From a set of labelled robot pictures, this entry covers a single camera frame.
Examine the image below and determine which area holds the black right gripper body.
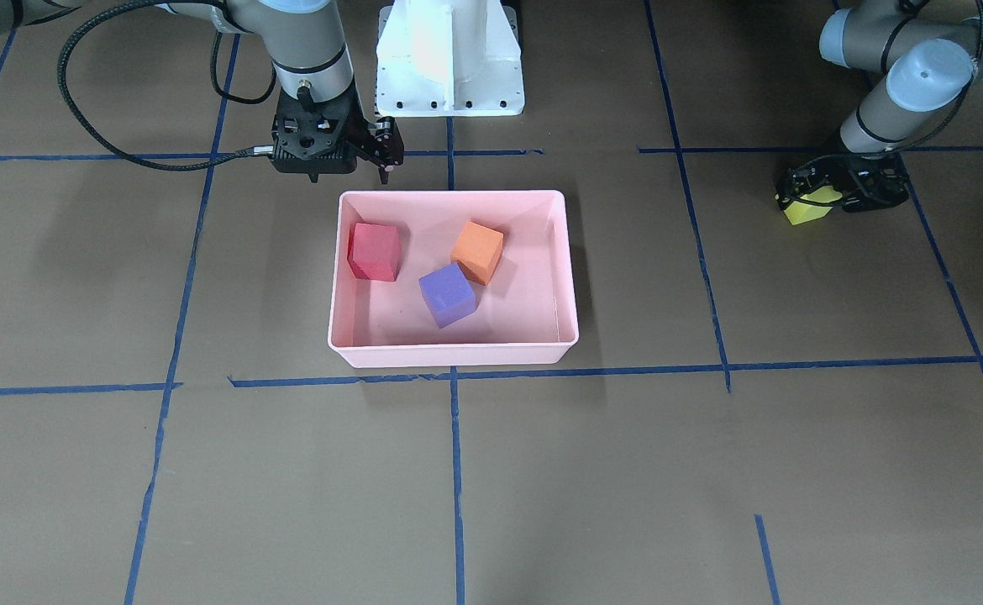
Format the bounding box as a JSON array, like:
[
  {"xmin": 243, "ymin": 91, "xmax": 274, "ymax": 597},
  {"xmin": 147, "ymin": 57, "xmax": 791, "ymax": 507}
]
[{"xmin": 270, "ymin": 86, "xmax": 362, "ymax": 182}]

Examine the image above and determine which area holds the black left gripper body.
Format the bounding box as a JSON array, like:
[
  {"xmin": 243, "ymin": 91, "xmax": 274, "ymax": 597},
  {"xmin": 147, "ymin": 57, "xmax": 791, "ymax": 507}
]
[{"xmin": 827, "ymin": 152, "xmax": 910, "ymax": 212}]

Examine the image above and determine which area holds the yellow foam block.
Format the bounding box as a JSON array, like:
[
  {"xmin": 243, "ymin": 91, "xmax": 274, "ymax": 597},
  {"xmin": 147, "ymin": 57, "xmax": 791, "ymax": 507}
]
[{"xmin": 782, "ymin": 187, "xmax": 838, "ymax": 225}]

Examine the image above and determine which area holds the red foam block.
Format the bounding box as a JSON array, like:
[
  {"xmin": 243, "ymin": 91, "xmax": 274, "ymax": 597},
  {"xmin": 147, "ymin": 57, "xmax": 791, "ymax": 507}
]
[{"xmin": 347, "ymin": 222, "xmax": 401, "ymax": 282}]

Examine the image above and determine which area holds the orange foam block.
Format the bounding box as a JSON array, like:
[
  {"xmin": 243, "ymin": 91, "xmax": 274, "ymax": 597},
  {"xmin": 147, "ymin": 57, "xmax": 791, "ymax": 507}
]
[{"xmin": 450, "ymin": 221, "xmax": 506, "ymax": 286}]

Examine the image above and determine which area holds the purple foam block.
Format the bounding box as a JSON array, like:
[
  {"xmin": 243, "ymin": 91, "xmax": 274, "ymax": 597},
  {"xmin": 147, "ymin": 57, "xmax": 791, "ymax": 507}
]
[{"xmin": 418, "ymin": 263, "xmax": 479, "ymax": 329}]

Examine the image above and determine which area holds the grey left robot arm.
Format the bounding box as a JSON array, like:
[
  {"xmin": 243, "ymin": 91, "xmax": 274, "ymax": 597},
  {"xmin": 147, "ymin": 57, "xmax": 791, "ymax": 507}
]
[{"xmin": 775, "ymin": 1, "xmax": 983, "ymax": 225}]

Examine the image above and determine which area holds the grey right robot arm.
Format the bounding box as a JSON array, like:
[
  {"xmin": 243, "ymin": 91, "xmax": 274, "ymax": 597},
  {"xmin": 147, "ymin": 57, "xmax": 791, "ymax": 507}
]
[{"xmin": 56, "ymin": 1, "xmax": 404, "ymax": 184}]

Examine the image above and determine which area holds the pink plastic bin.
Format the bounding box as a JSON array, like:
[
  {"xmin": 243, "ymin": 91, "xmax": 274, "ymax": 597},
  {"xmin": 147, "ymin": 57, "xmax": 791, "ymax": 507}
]
[{"xmin": 328, "ymin": 190, "xmax": 580, "ymax": 369}]

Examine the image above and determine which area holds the black braided cable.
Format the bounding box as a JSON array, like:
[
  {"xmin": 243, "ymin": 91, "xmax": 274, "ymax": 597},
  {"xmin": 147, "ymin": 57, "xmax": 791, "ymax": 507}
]
[{"xmin": 56, "ymin": 0, "xmax": 278, "ymax": 173}]

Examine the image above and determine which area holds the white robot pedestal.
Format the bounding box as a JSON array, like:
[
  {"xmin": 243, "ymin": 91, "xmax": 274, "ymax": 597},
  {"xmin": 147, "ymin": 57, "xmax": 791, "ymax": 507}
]
[{"xmin": 374, "ymin": 1, "xmax": 526, "ymax": 118}]

